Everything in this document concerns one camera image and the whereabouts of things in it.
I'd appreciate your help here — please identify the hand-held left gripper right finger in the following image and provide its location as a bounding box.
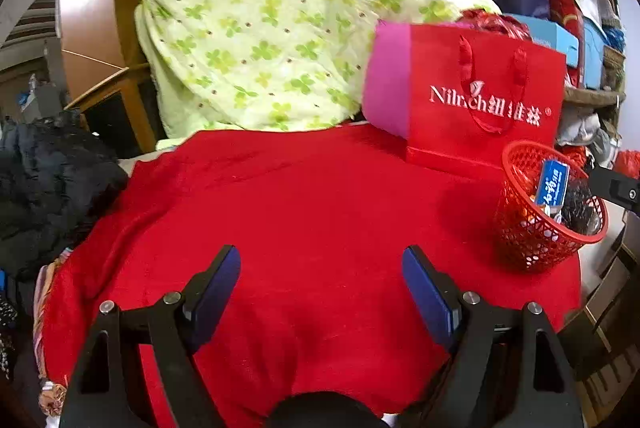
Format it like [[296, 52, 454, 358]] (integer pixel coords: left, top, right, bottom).
[[401, 244, 586, 428]]

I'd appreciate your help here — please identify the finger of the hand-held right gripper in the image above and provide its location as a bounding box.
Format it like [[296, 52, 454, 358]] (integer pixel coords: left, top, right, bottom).
[[586, 162, 640, 209]]

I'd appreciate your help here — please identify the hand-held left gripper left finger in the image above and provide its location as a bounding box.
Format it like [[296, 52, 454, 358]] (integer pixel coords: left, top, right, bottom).
[[60, 244, 242, 428]]

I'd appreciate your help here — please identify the black plastic bag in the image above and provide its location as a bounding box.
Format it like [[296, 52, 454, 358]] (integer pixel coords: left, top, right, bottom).
[[560, 181, 603, 236]]

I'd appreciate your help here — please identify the blue tissue packet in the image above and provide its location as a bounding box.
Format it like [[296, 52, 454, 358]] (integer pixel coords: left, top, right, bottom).
[[534, 159, 571, 220]]

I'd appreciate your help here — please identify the red mesh basket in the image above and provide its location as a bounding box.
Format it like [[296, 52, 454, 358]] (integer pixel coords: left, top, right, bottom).
[[494, 141, 608, 273]]

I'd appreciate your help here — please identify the wooden shelf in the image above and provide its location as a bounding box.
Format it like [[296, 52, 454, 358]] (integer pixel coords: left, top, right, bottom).
[[562, 86, 627, 107]]

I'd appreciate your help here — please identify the wicker basket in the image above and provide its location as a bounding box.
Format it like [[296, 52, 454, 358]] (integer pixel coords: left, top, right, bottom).
[[602, 46, 627, 92]]

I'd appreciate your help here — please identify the narrow light blue box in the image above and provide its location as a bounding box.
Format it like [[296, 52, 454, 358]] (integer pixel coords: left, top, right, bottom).
[[581, 18, 609, 90]]

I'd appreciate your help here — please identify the red tablecloth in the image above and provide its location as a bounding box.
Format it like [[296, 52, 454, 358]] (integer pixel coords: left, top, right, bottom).
[[42, 121, 583, 428]]

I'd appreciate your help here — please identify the wide light blue box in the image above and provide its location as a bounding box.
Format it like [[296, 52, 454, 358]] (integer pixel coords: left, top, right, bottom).
[[504, 13, 581, 65]]

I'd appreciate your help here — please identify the striped cloth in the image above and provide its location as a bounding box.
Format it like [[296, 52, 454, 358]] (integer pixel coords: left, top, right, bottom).
[[31, 248, 73, 414]]

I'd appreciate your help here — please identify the dark red gift box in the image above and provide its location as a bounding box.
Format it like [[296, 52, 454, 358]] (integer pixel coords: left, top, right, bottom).
[[544, 0, 586, 85]]

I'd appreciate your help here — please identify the black jacket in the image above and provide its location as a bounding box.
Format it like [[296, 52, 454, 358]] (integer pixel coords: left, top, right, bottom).
[[0, 111, 129, 281]]

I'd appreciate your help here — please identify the red paper gift bag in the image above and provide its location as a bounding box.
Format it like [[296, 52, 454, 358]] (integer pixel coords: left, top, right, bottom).
[[362, 21, 568, 179]]

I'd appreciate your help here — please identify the red foil wrapping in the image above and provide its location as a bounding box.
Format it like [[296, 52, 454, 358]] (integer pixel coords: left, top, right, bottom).
[[459, 8, 532, 42]]

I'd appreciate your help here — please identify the green floral blanket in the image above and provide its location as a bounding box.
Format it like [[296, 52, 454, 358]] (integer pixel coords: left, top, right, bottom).
[[135, 0, 503, 144]]

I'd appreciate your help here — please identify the curved wooden frame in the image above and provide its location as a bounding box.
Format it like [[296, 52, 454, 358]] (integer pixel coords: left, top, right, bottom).
[[56, 0, 153, 136]]

